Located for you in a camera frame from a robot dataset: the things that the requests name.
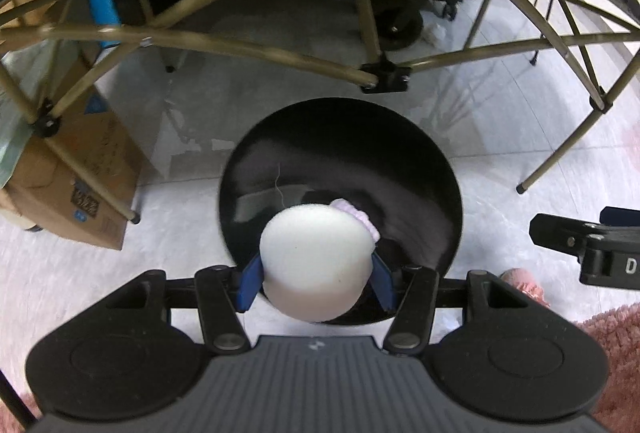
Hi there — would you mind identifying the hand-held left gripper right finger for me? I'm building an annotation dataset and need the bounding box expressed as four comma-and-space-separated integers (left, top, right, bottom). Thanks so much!
370, 255, 531, 356

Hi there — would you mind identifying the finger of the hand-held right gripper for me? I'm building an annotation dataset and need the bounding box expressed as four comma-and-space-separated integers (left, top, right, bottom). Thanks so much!
599, 206, 640, 230
529, 213, 603, 260

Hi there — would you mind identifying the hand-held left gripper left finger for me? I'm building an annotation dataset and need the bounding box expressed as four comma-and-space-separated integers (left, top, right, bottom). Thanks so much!
107, 255, 264, 355

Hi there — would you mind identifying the lilac fluffy cloth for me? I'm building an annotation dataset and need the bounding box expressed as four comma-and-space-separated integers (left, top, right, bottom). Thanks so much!
329, 198, 382, 242

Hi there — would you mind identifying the white round sponge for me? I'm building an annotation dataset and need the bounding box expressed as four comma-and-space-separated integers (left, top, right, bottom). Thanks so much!
259, 204, 374, 320

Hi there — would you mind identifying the black round bin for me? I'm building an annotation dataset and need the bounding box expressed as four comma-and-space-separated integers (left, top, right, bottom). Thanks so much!
217, 98, 463, 326

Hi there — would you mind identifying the pink fluffy rug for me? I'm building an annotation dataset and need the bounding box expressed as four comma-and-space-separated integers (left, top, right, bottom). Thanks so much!
500, 268, 640, 426

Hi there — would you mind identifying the cardboard box with bag liner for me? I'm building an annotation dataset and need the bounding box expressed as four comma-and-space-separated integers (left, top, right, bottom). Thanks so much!
0, 58, 143, 251

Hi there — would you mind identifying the tan folding slat table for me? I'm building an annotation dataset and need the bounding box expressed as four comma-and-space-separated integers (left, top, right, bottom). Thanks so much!
0, 0, 640, 224

